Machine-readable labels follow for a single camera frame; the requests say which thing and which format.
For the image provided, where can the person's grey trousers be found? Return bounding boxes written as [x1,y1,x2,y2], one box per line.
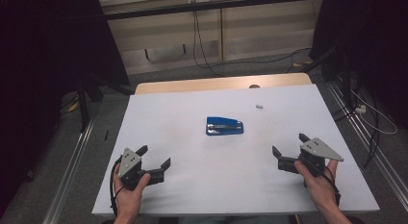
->
[160,214,302,224]

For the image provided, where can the black metal stand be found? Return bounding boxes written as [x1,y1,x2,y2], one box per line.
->
[76,74,136,134]

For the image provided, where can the white cable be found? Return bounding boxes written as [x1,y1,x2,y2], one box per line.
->
[349,88,398,136]

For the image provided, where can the person's left hand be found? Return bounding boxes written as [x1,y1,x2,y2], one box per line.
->
[113,162,152,219]

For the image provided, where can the black curtain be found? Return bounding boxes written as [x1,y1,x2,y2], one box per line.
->
[0,0,131,212]
[309,0,408,129]

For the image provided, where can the black hanging cable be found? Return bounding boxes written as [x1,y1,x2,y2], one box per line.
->
[191,1,225,78]

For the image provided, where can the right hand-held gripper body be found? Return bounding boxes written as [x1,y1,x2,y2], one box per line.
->
[299,137,344,178]

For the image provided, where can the white table cover sheet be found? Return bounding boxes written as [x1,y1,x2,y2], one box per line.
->
[91,84,380,217]

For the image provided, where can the beige wooden cabinet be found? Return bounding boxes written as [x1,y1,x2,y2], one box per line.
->
[107,0,321,76]

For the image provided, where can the aluminium floor rail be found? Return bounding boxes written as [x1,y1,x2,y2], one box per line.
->
[326,81,408,203]
[42,117,95,224]

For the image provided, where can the hand-held gripper cable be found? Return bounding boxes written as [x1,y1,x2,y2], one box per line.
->
[109,156,125,217]
[301,156,342,208]

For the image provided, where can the black metal bar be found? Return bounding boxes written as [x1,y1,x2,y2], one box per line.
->
[102,0,323,21]

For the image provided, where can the black cable bundle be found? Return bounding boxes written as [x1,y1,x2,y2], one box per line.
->
[331,73,381,169]

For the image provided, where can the person's right hand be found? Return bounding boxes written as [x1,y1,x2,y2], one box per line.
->
[293,160,340,212]

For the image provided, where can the left hand-held gripper cable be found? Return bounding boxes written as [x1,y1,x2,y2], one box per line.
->
[109,156,125,217]

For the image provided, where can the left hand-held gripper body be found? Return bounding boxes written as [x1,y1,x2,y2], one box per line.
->
[117,147,152,190]

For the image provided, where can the right hand-held gripper cable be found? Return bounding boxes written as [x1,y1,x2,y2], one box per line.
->
[301,156,342,208]

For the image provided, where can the black floor cable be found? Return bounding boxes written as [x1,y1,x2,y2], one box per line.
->
[220,47,313,67]

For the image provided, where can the blue stapler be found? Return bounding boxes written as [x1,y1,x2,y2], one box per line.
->
[205,116,244,137]

